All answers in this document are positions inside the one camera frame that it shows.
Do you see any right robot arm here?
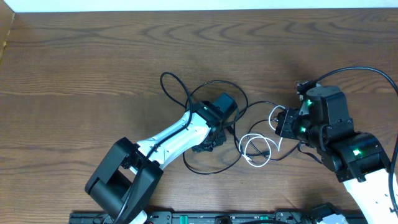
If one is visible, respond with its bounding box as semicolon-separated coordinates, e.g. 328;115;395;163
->
275;85;397;223

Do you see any black USB cable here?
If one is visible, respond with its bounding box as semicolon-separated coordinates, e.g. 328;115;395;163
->
182;80;302;175

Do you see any white USB cable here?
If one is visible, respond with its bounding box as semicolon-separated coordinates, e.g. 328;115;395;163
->
238;105;286;168

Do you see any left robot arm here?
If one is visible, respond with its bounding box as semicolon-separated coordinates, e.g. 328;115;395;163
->
85;93;238;223

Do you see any camera black cable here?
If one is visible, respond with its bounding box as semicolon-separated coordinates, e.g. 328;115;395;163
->
313;66;398;212
113;72;195;224

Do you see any left camera black cable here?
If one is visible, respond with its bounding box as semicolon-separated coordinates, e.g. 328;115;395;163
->
113;72;195;224

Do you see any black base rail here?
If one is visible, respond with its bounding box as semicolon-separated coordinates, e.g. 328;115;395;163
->
68;203;368;224

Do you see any right camera black cable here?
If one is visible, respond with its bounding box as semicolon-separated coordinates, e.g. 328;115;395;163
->
313;66;398;212

